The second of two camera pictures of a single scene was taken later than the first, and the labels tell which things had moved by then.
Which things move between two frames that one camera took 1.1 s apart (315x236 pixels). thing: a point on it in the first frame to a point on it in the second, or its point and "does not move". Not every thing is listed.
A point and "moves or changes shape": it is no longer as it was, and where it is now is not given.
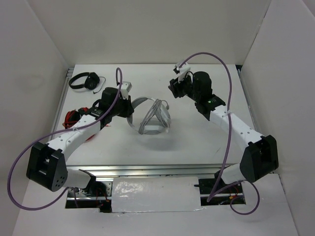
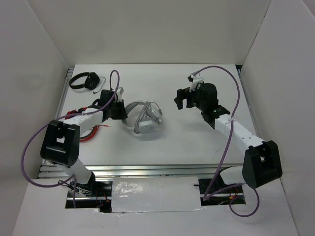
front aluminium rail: x=151 y=170 does not move
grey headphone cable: x=156 y=104 to x=147 y=104
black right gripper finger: x=176 y=87 to x=181 y=94
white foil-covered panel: x=158 y=194 does not move
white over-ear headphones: x=160 y=125 moves or changes shape
